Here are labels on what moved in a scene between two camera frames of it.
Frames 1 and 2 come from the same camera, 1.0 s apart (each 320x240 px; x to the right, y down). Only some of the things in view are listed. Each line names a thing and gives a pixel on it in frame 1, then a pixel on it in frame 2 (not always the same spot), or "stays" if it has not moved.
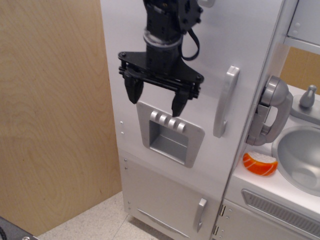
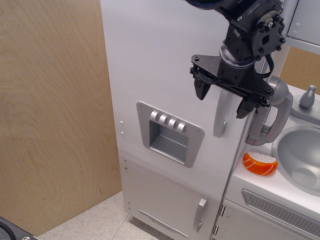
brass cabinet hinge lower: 216,230 stays
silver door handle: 226,101 stays
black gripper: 162,65 -> 239,78
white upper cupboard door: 305,24 stays
